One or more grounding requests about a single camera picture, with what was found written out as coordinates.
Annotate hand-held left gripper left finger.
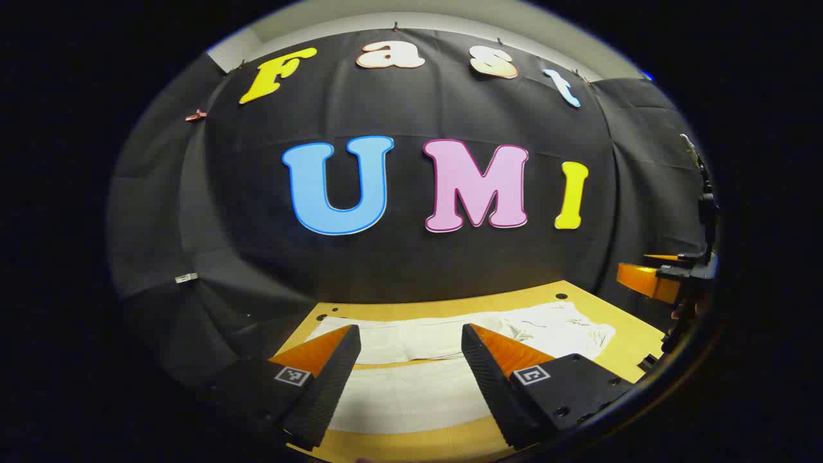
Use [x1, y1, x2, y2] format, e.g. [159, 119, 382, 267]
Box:
[209, 325, 362, 452]

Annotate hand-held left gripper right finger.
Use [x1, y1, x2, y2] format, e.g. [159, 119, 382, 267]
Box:
[461, 323, 635, 451]

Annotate white jeans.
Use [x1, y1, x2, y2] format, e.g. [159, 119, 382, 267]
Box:
[304, 301, 617, 435]

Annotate black backdrop cloth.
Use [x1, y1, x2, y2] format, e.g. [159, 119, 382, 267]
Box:
[106, 27, 714, 412]

